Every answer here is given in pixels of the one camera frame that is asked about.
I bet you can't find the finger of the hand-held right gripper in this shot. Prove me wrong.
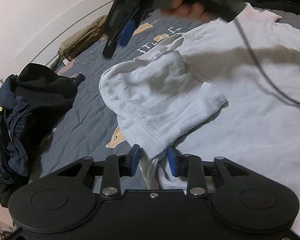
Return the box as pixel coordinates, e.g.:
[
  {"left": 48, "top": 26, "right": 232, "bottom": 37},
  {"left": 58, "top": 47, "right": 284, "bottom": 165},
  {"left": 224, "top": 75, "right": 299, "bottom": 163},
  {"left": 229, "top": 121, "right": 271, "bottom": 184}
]
[{"left": 102, "top": 20, "right": 138, "bottom": 58}]

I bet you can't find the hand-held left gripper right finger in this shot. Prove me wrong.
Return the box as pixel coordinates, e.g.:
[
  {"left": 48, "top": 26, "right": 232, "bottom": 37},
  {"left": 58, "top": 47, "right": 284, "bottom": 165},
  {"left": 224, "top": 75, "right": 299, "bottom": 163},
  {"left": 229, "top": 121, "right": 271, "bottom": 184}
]
[{"left": 166, "top": 146, "right": 252, "bottom": 199}]

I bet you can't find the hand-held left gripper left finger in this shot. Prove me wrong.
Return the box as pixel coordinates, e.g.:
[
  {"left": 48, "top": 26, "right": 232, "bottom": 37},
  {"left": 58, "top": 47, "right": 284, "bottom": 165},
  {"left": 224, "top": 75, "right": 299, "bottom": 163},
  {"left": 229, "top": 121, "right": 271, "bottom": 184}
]
[{"left": 57, "top": 144, "right": 141, "bottom": 198}]

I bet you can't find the white hoodie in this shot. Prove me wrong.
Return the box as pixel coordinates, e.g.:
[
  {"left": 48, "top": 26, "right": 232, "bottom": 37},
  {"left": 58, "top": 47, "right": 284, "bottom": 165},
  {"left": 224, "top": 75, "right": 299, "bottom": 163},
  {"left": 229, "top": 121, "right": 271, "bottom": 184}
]
[{"left": 99, "top": 2, "right": 300, "bottom": 240}]

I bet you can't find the person's right hand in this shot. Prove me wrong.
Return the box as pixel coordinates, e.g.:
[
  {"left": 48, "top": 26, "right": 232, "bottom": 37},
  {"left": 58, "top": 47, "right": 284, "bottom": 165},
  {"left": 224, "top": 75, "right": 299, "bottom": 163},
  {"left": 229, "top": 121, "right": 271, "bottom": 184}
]
[{"left": 162, "top": 0, "right": 212, "bottom": 22}]

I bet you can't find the grey printed quilt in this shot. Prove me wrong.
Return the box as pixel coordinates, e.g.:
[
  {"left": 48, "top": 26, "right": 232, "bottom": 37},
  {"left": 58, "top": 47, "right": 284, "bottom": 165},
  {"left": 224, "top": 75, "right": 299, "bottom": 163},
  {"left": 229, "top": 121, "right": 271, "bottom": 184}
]
[{"left": 35, "top": 5, "right": 300, "bottom": 180}]

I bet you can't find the white headboard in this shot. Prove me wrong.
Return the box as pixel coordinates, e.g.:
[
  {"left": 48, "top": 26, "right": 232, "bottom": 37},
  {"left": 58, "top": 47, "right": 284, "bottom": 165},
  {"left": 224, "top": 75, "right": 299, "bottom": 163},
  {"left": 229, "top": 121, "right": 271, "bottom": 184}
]
[{"left": 14, "top": 0, "right": 115, "bottom": 75}]

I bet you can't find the black cable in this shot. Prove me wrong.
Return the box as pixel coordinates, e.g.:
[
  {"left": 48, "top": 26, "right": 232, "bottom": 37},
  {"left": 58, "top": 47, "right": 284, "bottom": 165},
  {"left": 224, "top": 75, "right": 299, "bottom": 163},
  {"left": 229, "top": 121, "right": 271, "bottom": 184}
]
[{"left": 234, "top": 17, "right": 300, "bottom": 109}]

